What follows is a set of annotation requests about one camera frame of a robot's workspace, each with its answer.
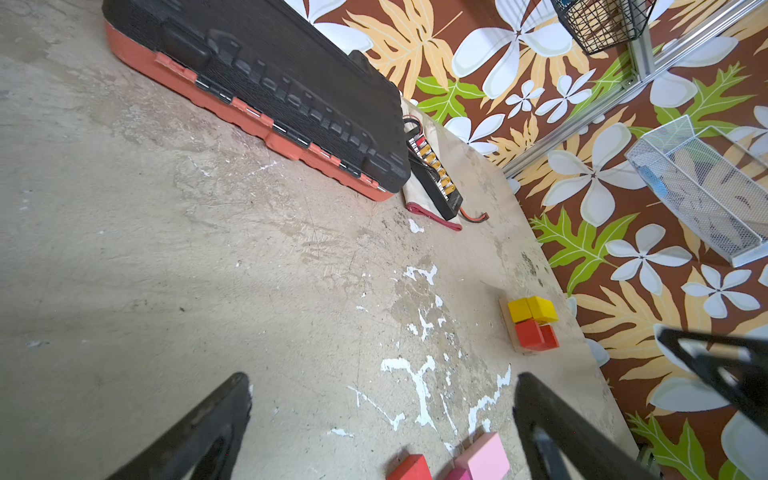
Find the black tool case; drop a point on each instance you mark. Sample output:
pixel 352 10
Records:
pixel 261 66

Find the pink rectangular block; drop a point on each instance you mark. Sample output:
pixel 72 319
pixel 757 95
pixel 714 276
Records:
pixel 485 459

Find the yellow rectangular block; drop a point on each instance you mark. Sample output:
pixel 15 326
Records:
pixel 542 310

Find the black charger board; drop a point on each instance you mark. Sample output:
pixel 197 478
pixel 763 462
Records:
pixel 430 172

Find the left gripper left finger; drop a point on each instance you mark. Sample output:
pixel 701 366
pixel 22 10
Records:
pixel 204 444

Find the black wire basket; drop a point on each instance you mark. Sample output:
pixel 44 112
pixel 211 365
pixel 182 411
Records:
pixel 599 25

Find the red square block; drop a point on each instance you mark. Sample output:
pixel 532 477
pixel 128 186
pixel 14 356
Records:
pixel 413 467

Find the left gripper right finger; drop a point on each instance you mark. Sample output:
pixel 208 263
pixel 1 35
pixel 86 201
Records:
pixel 554 436

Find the white mesh basket right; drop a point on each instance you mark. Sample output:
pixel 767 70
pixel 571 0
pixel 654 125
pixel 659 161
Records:
pixel 714 183

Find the red arch block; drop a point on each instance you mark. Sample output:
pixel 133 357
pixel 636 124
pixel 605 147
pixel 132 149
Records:
pixel 536 337

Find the natural wood block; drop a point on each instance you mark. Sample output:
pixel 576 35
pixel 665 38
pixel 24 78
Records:
pixel 510 327

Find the yellow arch block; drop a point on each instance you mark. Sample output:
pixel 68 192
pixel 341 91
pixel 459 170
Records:
pixel 519 310

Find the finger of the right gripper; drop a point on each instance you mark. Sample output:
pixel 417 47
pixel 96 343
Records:
pixel 734 367

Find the magenta rectangular block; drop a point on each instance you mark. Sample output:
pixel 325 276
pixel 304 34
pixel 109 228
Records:
pixel 458 473

